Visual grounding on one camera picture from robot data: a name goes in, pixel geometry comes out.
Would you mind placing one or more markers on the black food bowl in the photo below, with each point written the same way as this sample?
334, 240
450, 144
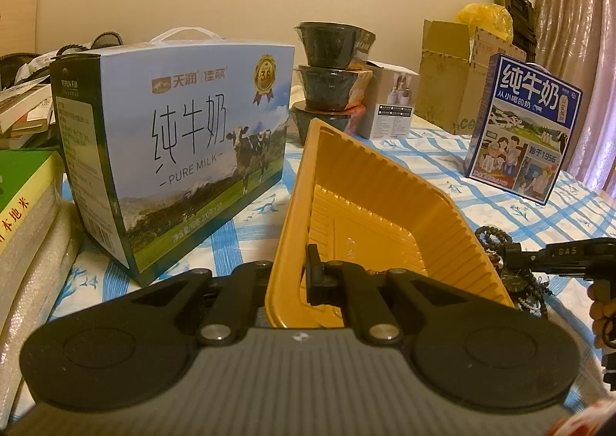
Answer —
332, 89
346, 121
335, 45

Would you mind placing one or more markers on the brown cardboard box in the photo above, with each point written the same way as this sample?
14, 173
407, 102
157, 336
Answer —
453, 70

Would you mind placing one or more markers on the top black food bowl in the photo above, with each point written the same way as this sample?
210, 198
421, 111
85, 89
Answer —
335, 45

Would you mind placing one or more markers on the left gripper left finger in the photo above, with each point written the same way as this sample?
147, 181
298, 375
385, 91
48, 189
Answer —
235, 308

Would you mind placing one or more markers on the small blue milk carton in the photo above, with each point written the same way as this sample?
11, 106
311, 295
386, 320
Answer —
525, 121

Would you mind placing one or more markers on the bottom black food bowl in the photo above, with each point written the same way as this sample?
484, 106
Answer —
346, 121

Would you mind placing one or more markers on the stack of papers books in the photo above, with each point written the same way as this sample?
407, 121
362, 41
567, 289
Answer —
27, 115

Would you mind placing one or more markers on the small white product box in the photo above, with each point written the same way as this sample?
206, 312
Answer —
389, 102

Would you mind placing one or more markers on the blue checkered bed sheet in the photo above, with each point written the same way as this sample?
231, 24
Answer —
573, 212

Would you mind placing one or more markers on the yellow plastic tray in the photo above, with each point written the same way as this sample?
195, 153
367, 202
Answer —
355, 204

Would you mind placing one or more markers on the yellow plastic bag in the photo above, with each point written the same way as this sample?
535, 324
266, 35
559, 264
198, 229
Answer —
491, 17

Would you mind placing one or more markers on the large pure milk carton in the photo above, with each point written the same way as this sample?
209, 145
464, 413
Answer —
166, 140

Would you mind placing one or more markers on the middle black food bowl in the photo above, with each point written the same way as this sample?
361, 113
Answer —
332, 89

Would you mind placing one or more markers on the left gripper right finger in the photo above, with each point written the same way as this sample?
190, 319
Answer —
356, 293

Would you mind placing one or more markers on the person right hand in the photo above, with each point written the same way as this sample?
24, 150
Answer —
602, 314

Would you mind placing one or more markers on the pink curtain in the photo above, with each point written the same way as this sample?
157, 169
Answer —
577, 43

